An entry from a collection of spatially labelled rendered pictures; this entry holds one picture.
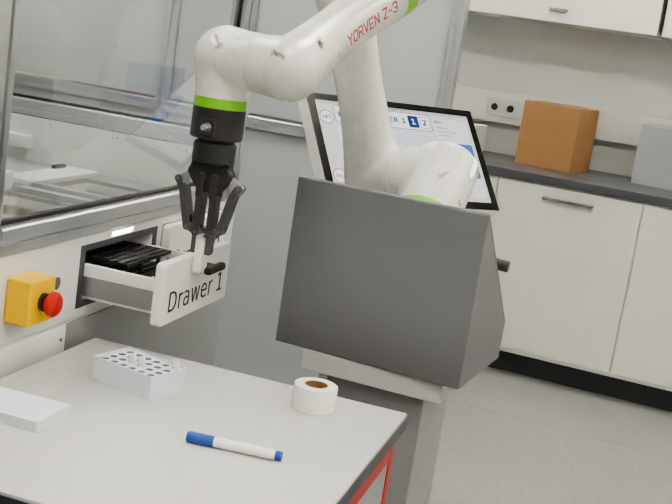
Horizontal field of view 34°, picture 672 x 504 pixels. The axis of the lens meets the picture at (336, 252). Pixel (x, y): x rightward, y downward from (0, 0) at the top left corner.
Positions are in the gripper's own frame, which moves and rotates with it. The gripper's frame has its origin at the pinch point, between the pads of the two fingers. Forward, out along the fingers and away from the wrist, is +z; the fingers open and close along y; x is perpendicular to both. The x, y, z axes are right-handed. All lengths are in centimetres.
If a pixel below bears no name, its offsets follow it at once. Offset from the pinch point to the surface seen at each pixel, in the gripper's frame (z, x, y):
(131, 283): 5.5, -9.4, -8.2
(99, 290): 7.9, -9.7, -14.0
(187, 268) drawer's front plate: 2.6, -2.2, -1.3
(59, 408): 15.8, -44.8, 0.3
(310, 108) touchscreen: -23, 84, -11
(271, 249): 33, 171, -46
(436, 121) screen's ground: -23, 112, 15
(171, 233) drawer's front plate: 2.0, 20.7, -15.5
